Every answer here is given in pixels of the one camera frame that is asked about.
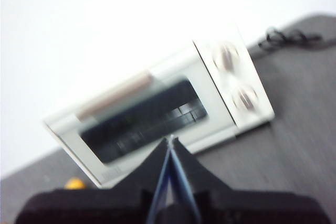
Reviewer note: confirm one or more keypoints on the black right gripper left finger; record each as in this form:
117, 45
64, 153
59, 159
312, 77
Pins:
105, 205

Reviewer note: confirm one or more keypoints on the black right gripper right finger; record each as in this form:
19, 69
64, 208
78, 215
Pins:
236, 208

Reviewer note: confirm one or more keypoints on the round white oven knob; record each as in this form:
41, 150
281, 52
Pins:
245, 98
225, 55

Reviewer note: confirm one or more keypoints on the white toaster oven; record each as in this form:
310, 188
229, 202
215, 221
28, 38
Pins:
204, 51

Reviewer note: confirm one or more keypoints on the yellow toy corn cob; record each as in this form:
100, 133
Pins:
74, 184

